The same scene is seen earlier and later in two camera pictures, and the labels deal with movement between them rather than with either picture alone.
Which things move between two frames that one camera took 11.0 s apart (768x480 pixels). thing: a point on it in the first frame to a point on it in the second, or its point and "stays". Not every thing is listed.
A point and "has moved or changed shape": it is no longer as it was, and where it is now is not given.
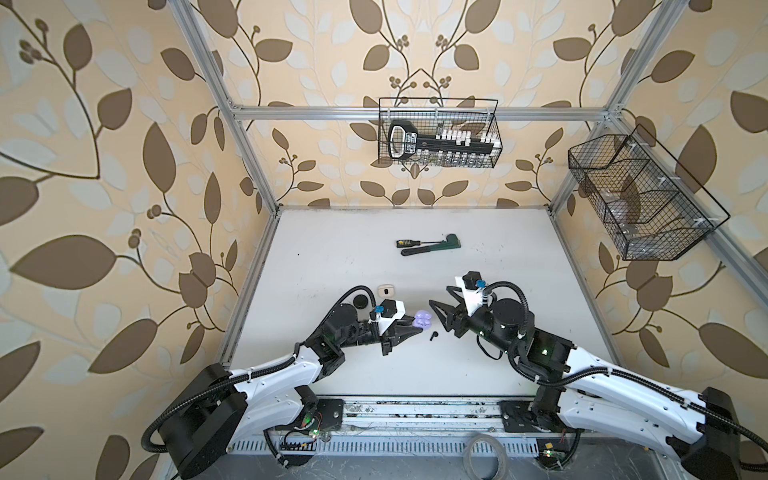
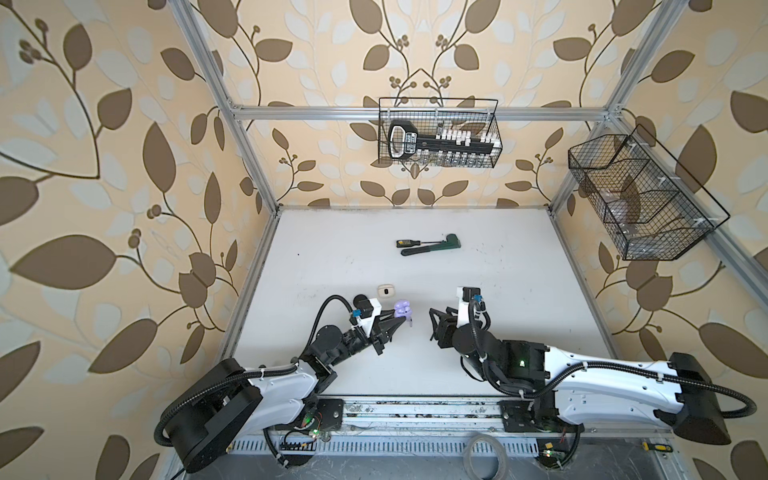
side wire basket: [652, 208] stays
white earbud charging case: [386, 291] stays
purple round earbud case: [423, 318] has moved or changed shape
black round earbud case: [360, 301] stays
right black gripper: [451, 318] to [446, 328]
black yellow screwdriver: [405, 243] stays
